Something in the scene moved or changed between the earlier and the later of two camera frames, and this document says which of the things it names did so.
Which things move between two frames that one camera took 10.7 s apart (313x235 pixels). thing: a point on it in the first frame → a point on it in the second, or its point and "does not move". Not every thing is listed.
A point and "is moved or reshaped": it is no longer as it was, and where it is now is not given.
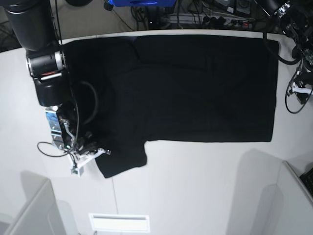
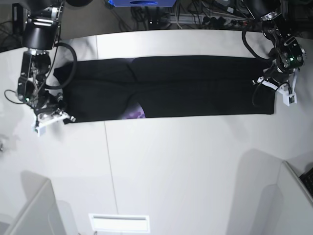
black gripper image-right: [304, 78] → [277, 76]
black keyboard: [306, 179] does not move
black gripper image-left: [86, 144] → [48, 104]
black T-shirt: [133, 90] is moved or reshaped
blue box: [142, 3] does not move
